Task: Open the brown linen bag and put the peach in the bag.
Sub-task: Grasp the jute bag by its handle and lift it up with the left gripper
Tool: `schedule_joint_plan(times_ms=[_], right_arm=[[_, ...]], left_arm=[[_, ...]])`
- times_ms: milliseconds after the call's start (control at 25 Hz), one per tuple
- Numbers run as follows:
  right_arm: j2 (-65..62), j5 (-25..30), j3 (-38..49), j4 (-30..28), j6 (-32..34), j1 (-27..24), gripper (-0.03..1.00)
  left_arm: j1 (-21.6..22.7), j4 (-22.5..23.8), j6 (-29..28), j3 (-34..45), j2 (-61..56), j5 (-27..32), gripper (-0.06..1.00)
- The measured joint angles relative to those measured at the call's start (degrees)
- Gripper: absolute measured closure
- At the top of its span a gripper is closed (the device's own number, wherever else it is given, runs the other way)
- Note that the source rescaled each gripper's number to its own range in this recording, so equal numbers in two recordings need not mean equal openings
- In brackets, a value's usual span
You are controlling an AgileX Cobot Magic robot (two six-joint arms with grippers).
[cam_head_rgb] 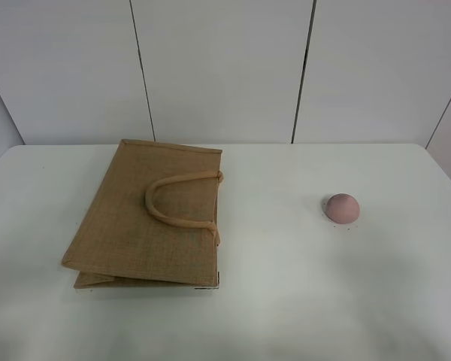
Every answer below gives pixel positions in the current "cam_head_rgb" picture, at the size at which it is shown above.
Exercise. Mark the brown linen tote bag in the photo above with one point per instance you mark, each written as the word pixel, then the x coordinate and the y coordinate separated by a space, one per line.
pixel 153 221

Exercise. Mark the pink peach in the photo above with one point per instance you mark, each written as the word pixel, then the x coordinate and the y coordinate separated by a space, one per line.
pixel 341 208

